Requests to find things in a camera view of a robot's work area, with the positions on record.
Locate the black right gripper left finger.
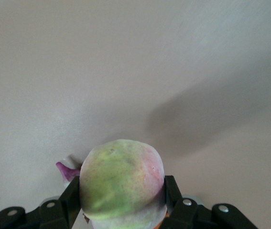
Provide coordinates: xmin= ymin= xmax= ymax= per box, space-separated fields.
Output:
xmin=25 ymin=176 xmax=82 ymax=229

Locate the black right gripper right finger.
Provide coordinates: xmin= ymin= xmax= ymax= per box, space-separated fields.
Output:
xmin=164 ymin=175 xmax=213 ymax=229

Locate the purple eggplant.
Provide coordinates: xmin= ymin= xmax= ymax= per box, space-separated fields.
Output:
xmin=55 ymin=156 xmax=81 ymax=185

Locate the yellow-pink peach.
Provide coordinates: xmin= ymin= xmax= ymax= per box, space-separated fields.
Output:
xmin=78 ymin=138 xmax=167 ymax=229

